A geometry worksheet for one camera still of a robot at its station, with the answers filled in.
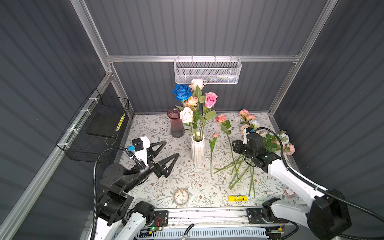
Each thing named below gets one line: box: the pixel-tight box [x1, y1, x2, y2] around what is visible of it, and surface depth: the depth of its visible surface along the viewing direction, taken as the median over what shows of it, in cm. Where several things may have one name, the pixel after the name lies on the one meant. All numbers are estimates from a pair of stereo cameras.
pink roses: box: [172, 78, 218, 142], surface depth 68 cm
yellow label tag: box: [228, 195, 248, 202], surface depth 80 cm
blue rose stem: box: [172, 84, 193, 101], surface depth 61 cm
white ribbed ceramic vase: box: [191, 133, 206, 165], surface depth 82 cm
